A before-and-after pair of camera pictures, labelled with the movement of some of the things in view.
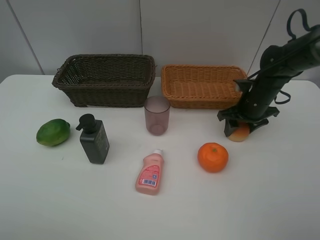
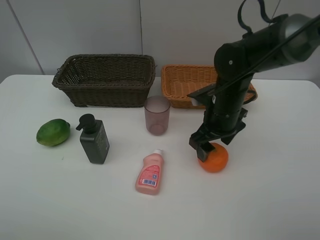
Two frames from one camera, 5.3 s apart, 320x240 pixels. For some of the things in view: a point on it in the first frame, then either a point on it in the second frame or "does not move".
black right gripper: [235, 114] -> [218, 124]
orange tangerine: [212, 157] does not move
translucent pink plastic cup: [157, 109] does not move
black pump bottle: [94, 138] does not move
